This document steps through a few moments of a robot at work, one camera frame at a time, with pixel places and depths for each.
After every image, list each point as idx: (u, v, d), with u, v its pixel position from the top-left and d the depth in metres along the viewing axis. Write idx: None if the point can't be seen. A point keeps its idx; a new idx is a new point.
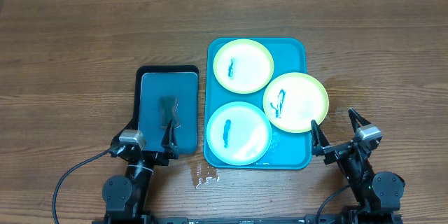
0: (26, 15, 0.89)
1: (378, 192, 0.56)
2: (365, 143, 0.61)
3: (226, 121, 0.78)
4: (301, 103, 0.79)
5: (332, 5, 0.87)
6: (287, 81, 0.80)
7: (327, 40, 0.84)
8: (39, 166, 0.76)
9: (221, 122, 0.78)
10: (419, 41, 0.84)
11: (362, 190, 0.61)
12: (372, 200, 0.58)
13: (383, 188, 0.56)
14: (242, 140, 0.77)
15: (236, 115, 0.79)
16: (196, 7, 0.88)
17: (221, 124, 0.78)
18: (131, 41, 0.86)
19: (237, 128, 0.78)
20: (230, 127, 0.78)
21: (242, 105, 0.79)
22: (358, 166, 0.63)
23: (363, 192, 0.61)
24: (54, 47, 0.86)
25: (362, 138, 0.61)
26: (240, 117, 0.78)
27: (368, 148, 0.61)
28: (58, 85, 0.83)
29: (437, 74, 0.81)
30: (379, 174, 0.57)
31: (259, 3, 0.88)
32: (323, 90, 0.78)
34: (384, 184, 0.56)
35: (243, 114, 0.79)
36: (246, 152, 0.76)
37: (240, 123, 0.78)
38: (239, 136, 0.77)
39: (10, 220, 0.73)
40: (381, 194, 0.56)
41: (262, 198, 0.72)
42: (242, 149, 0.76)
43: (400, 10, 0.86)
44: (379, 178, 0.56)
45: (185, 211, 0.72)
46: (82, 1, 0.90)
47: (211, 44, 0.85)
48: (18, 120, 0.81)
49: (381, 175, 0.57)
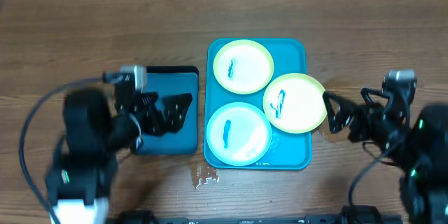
0: (27, 15, 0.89)
1: (436, 124, 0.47)
2: (398, 91, 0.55)
3: (226, 122, 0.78)
4: (301, 104, 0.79)
5: (332, 5, 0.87)
6: (287, 82, 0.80)
7: (327, 40, 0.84)
8: (39, 166, 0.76)
9: (221, 122, 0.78)
10: (419, 43, 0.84)
11: (411, 143, 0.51)
12: (427, 145, 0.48)
13: (440, 119, 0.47)
14: (243, 140, 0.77)
15: (236, 115, 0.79)
16: (197, 8, 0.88)
17: (221, 125, 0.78)
18: (132, 42, 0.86)
19: (238, 129, 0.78)
20: (230, 127, 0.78)
21: (242, 105, 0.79)
22: (393, 127, 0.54)
23: (411, 145, 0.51)
24: (54, 47, 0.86)
25: (397, 79, 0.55)
26: (240, 117, 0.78)
27: (407, 90, 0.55)
28: (59, 85, 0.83)
29: (437, 75, 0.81)
30: (432, 107, 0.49)
31: (259, 3, 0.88)
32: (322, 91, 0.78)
34: (441, 115, 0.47)
35: (243, 115, 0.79)
36: (246, 152, 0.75)
37: (240, 124, 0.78)
38: (239, 136, 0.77)
39: (10, 220, 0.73)
40: (440, 125, 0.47)
41: (262, 198, 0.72)
42: (242, 149, 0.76)
43: (400, 11, 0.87)
44: (430, 110, 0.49)
45: (185, 212, 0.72)
46: (82, 1, 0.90)
47: (211, 45, 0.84)
48: (18, 120, 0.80)
49: (432, 109, 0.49)
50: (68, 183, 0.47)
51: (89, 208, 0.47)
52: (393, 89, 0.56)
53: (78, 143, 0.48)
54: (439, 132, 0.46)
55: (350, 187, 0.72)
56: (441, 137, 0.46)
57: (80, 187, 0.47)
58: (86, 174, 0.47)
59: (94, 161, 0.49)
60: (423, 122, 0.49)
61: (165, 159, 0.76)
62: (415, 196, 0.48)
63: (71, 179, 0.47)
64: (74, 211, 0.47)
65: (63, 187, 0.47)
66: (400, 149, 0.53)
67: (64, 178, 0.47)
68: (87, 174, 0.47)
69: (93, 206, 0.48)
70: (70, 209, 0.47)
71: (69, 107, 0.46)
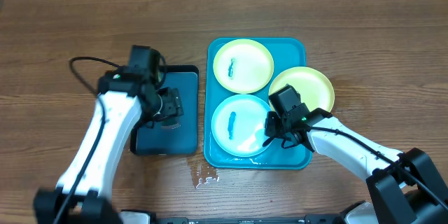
0: (26, 15, 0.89)
1: (283, 101, 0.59)
2: (278, 97, 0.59)
3: (231, 113, 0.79)
4: (306, 99, 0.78)
5: (332, 5, 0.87)
6: (292, 76, 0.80)
7: (327, 40, 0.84)
8: (39, 166, 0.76)
9: (225, 115, 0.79)
10: (419, 41, 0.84)
11: (288, 122, 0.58)
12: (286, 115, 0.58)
13: (288, 97, 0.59)
14: (247, 131, 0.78)
15: (241, 108, 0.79)
16: (196, 7, 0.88)
17: (225, 117, 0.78)
18: (131, 41, 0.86)
19: (242, 120, 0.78)
20: (235, 120, 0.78)
21: (244, 100, 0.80)
22: (285, 124, 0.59)
23: (289, 124, 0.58)
24: (54, 47, 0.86)
25: (278, 94, 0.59)
26: (244, 109, 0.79)
27: (290, 101, 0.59)
28: (58, 85, 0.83)
29: (437, 74, 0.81)
30: (281, 94, 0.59)
31: (259, 3, 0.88)
32: (327, 84, 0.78)
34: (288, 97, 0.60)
35: (247, 107, 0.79)
36: (251, 143, 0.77)
37: (244, 116, 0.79)
38: (243, 127, 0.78)
39: (10, 220, 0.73)
40: (282, 98, 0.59)
41: (262, 198, 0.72)
42: (247, 141, 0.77)
43: (400, 10, 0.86)
44: (281, 96, 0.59)
45: (185, 211, 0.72)
46: (82, 1, 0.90)
47: (211, 44, 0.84)
48: (17, 120, 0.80)
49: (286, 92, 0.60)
50: (117, 82, 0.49)
51: (129, 97, 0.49)
52: (278, 100, 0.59)
53: (135, 67, 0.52)
54: (279, 99, 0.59)
55: (350, 187, 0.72)
56: (279, 99, 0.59)
57: (124, 89, 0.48)
58: (134, 80, 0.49)
59: (141, 76, 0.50)
60: (274, 98, 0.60)
61: (165, 159, 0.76)
62: (294, 132, 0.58)
63: (120, 78, 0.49)
64: (117, 99, 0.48)
65: (112, 84, 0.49)
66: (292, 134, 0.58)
67: (114, 77, 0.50)
68: (131, 82, 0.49)
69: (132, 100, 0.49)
70: (115, 96, 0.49)
71: (135, 47, 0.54)
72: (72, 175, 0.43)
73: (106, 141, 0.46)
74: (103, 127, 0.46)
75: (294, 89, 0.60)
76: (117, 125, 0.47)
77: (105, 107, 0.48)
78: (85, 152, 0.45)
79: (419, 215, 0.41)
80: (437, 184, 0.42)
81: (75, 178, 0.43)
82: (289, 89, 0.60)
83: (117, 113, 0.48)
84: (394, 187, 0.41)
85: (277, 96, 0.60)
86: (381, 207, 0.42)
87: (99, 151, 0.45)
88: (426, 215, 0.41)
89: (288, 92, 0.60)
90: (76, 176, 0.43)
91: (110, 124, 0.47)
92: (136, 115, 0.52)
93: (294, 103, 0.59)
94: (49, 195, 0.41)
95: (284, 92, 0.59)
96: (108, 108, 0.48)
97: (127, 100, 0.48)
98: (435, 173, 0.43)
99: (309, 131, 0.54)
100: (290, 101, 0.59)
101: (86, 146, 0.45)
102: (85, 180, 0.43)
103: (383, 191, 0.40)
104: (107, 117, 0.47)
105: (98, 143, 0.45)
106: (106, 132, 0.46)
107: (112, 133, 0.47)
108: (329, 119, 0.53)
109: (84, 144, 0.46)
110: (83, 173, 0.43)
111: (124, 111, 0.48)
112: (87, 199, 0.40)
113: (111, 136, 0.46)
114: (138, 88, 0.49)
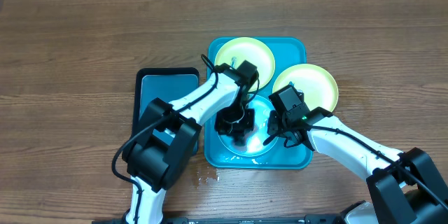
0: (26, 15, 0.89)
1: (283, 100, 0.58)
2: (278, 96, 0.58)
3: None
4: (309, 97, 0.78)
5: (332, 5, 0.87)
6: (291, 77, 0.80)
7: (327, 40, 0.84)
8: (39, 166, 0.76)
9: None
10: (419, 41, 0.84)
11: (289, 122, 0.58)
12: (286, 115, 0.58)
13: (288, 97, 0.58)
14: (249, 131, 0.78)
15: None
16: (196, 6, 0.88)
17: None
18: (131, 40, 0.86)
19: None
20: None
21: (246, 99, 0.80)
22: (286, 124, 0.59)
23: (290, 124, 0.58)
24: (54, 47, 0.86)
25: (278, 94, 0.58)
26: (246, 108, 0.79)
27: (291, 100, 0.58)
28: (58, 85, 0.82)
29: (437, 74, 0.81)
30: (281, 94, 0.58)
31: (260, 3, 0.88)
32: (332, 82, 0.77)
34: (288, 96, 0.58)
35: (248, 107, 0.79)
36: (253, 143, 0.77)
37: None
38: None
39: (10, 220, 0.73)
40: (282, 97, 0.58)
41: (262, 198, 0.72)
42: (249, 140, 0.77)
43: (400, 10, 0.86)
44: (282, 95, 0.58)
45: (185, 211, 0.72)
46: (82, 1, 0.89)
47: (211, 43, 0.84)
48: (17, 120, 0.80)
49: (286, 92, 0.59)
50: (230, 72, 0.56)
51: (234, 84, 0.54)
52: (278, 100, 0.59)
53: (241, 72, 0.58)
54: (280, 99, 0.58)
55: (350, 187, 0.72)
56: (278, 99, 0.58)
57: (229, 79, 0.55)
58: (241, 77, 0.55)
59: (246, 78, 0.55)
60: (275, 97, 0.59)
61: None
62: (293, 131, 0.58)
63: (233, 71, 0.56)
64: (228, 80, 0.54)
65: (225, 72, 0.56)
66: (293, 134, 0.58)
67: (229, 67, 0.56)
68: (236, 78, 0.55)
69: (231, 87, 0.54)
70: (227, 78, 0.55)
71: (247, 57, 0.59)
72: (181, 103, 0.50)
73: (212, 96, 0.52)
74: (211, 90, 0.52)
75: (294, 87, 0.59)
76: (223, 93, 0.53)
77: (218, 80, 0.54)
78: (192, 99, 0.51)
79: (418, 214, 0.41)
80: (437, 184, 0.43)
81: (183, 106, 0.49)
82: (289, 87, 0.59)
83: (224, 87, 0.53)
84: (394, 187, 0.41)
85: (277, 95, 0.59)
86: (381, 207, 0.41)
87: (198, 103, 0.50)
88: (425, 215, 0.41)
89: (288, 92, 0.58)
90: (184, 104, 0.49)
91: (218, 89, 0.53)
92: (229, 102, 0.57)
93: (294, 101, 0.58)
94: (162, 104, 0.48)
95: (284, 92, 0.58)
96: (220, 82, 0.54)
97: (232, 85, 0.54)
98: (435, 173, 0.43)
99: (309, 131, 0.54)
100: (290, 100, 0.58)
101: (195, 94, 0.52)
102: (188, 111, 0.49)
103: (383, 191, 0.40)
104: (216, 86, 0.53)
105: (205, 96, 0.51)
106: (211, 94, 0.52)
107: (213, 96, 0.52)
108: (329, 118, 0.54)
109: (197, 92, 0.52)
110: (189, 106, 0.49)
111: (231, 87, 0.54)
112: (188, 124, 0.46)
113: (215, 98, 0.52)
114: (243, 85, 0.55)
